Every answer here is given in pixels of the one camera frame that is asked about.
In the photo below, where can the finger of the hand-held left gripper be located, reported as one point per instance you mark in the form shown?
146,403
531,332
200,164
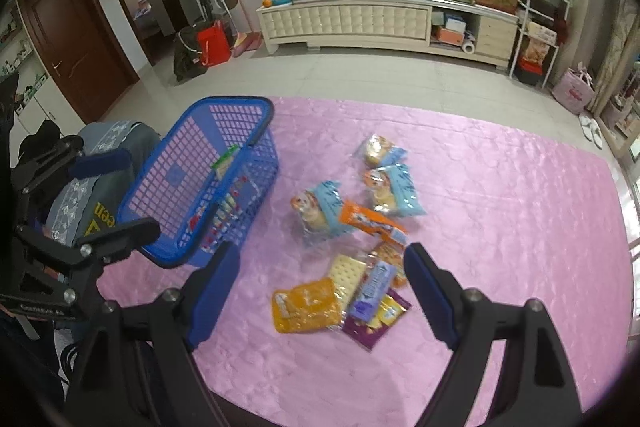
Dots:
100,164
130,232

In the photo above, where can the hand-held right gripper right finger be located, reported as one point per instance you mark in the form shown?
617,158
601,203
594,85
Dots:
431,299

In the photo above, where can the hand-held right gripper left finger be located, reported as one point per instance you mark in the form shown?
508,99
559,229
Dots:
215,297

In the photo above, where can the dark purple snack packet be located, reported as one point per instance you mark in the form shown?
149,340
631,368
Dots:
380,322

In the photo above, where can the light purple snack packet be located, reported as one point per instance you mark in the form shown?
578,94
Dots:
372,289

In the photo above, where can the yellow snack packet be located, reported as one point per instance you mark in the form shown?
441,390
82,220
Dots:
302,307

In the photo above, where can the clear cracker packet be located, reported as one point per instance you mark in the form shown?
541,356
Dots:
342,274

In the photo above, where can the orange snack bar packet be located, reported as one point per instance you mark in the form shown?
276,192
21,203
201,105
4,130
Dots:
372,224

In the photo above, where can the blue cake packet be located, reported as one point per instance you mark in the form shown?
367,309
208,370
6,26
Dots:
320,212
380,152
397,189

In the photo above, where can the red green snack packet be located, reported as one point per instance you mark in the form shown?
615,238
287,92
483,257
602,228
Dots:
225,162

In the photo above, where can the blue plastic basket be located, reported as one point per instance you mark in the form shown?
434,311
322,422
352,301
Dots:
230,102

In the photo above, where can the white cabinet with bottles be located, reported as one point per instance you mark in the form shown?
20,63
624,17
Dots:
35,104

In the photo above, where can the pink tablecloth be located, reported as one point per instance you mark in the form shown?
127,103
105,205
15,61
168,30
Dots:
500,207

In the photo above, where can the brown wooden door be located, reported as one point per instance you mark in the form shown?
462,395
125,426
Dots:
70,42

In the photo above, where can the dark green bag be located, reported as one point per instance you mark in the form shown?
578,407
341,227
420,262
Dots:
187,54

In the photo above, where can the red bag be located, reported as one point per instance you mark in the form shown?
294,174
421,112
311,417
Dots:
212,44

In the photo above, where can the pink dustpan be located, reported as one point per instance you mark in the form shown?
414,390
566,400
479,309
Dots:
246,43

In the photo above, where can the black upright appliance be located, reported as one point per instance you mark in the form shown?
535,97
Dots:
205,6

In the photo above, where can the white slipper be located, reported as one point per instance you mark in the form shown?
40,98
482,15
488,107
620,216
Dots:
597,136
586,126

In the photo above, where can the small blue tray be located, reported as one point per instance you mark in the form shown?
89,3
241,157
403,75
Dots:
283,0

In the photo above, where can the pink bag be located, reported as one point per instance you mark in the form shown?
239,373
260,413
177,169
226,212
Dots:
572,92

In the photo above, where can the white paper roll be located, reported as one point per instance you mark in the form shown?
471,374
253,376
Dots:
469,47

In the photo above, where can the orange box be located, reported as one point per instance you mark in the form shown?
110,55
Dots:
446,36

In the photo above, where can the cream TV cabinet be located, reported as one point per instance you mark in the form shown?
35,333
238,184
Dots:
350,22

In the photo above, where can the white shelf rack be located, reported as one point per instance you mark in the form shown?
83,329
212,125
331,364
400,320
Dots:
542,7

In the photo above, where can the beige curtain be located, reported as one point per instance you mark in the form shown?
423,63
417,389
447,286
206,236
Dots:
617,37

